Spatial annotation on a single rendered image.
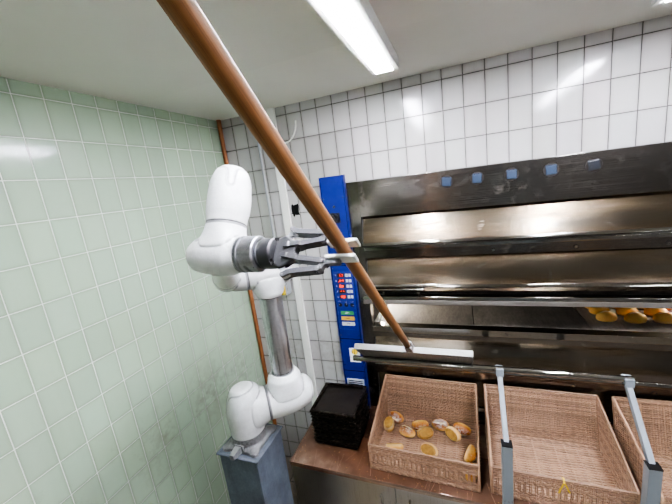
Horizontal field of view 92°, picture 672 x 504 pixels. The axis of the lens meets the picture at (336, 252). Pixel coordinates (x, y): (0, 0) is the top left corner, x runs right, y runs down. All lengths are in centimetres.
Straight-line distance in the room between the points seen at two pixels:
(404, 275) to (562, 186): 91
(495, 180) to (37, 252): 201
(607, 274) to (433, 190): 93
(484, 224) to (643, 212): 67
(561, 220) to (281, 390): 157
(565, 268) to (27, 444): 239
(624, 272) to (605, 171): 50
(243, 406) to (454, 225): 138
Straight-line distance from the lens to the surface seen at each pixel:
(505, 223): 191
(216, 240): 82
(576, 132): 195
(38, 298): 162
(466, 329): 209
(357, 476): 209
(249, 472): 174
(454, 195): 188
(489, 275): 196
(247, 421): 162
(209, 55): 40
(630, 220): 204
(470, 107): 190
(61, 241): 166
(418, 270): 197
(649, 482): 186
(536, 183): 191
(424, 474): 204
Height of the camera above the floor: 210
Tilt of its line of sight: 12 degrees down
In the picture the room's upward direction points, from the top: 7 degrees counter-clockwise
